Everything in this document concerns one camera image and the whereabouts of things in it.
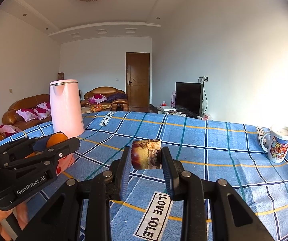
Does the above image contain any left hand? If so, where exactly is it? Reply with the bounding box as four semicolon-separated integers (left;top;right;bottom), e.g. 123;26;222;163
0;201;29;240

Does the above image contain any pink electric kettle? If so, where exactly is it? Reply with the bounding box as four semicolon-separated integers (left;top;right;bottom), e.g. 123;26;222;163
49;80;85;138

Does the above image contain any orange fruit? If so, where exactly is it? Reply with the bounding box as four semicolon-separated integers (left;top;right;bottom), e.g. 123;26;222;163
46;132;68;148

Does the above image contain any black television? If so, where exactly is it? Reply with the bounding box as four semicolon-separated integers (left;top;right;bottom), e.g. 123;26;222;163
175;82;204;116

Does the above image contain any pink flowered cushion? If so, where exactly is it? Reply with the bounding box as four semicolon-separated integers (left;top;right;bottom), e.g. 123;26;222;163
16;108;39;122

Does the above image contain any colourful white ceramic mug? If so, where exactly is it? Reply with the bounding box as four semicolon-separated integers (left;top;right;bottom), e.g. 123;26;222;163
261;127;288;163

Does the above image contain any blue plaid tablecloth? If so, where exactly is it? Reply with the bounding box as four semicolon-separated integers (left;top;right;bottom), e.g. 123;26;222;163
0;110;288;241

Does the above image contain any brown leather sofa far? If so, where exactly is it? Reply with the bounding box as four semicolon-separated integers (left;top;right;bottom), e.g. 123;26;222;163
81;86;129;111

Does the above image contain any brown wooden door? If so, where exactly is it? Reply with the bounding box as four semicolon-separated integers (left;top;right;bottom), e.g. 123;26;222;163
125;52;150;111

